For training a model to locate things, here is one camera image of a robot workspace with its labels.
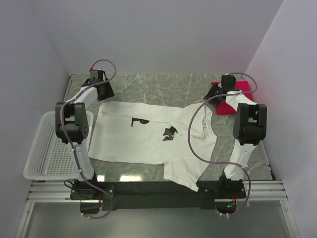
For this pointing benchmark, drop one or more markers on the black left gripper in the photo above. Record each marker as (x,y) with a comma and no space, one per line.
(109,93)

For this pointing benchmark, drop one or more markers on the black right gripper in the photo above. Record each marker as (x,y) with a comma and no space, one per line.
(213,88)

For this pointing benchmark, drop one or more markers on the white t shirt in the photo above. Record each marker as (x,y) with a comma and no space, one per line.
(181,139)

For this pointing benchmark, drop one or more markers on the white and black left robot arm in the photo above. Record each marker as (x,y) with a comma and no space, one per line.
(71,120)

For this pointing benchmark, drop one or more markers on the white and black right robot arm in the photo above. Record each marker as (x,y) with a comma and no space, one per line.
(249,130)

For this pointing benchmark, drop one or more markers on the folded red t shirt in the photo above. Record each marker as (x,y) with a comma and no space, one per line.
(228,105)

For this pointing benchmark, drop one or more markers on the white plastic basket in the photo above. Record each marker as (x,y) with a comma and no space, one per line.
(49,158)

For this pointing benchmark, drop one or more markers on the black base beam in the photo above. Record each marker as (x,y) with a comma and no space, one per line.
(153,194)

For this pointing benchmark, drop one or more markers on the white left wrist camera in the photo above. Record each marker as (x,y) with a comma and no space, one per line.
(94,69)

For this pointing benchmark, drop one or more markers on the aluminium rail frame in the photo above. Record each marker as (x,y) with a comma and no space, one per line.
(57,192)

